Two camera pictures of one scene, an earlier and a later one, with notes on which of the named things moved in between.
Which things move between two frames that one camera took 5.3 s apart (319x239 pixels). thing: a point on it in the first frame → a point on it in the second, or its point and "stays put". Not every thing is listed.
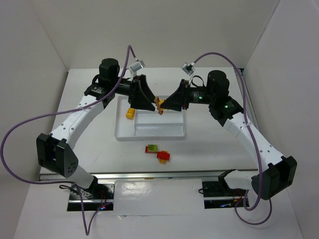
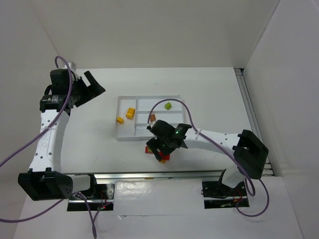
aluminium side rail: [241, 74] stays put
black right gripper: [186, 94] → [156, 147]
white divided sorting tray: [146, 124] stays put
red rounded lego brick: [163, 155] stays put
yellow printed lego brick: [130, 113] stays put
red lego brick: [147, 150] stays put
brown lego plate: [156, 101] → [153, 118]
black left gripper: [135, 92] → [81, 90]
